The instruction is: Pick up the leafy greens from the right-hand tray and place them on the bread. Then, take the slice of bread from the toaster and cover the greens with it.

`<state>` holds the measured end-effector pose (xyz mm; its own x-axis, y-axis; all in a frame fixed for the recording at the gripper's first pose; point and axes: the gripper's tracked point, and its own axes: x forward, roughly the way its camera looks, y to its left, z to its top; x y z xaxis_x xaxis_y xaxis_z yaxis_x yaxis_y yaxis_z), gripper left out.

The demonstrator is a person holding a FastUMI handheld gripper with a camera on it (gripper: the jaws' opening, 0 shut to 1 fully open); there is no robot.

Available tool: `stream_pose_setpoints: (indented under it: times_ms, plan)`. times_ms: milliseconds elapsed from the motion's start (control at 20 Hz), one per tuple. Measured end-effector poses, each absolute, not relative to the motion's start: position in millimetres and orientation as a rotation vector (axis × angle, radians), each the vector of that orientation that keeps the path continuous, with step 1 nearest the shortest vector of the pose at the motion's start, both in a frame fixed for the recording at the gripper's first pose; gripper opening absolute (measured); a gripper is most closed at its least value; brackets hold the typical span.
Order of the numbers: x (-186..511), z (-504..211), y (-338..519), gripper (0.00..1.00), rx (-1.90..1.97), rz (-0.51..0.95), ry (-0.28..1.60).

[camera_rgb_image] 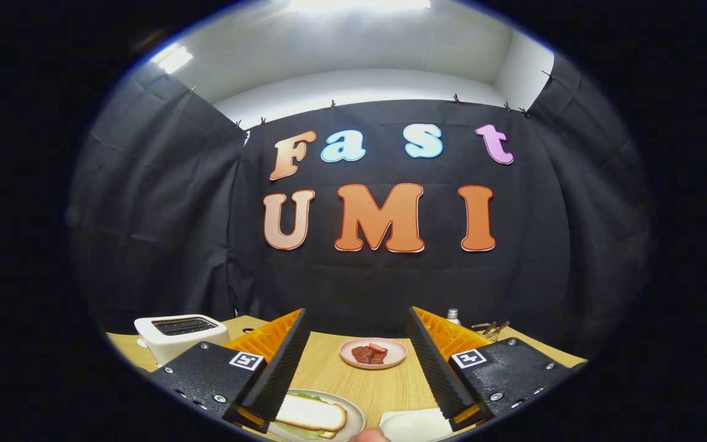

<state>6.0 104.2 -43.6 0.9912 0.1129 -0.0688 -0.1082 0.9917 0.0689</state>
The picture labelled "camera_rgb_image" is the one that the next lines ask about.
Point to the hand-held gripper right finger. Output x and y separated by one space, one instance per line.
430 368

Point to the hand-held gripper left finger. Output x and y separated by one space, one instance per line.
283 368

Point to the toasted bread slice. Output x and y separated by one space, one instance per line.
310 414

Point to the pink plate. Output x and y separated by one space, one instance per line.
393 355

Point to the green label metal bottle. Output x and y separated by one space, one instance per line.
453 318

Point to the red sausage slice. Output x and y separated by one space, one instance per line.
378 348

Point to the square white plate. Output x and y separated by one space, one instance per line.
412 425

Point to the brown cooked meat slices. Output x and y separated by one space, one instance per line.
363 355

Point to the white bread slice with crust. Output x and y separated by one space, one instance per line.
328 434

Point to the round white plate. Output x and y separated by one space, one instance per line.
356 420

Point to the black backdrop cloth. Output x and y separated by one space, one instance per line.
359 288

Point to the white toaster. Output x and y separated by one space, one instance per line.
172 344

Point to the small ceiling light panel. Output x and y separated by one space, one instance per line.
172 58

